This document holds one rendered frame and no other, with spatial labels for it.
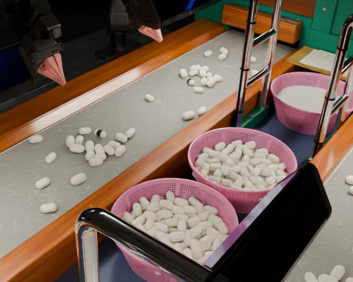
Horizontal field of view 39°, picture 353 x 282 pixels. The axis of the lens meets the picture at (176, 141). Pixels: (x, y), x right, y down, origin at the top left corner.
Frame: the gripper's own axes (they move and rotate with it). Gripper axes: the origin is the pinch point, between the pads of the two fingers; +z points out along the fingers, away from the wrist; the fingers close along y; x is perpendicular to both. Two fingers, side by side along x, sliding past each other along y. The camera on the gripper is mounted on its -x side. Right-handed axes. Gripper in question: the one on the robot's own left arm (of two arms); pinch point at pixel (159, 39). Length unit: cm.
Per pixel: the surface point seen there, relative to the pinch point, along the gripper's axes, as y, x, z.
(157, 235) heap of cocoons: -59, -21, 42
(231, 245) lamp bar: -85, -68, 40
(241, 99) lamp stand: -9.6, -20.3, 30.2
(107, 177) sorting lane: -52, -8, 26
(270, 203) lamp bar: -77, -68, 40
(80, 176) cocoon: -57, -7, 23
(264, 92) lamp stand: 5.3, -17.0, 32.9
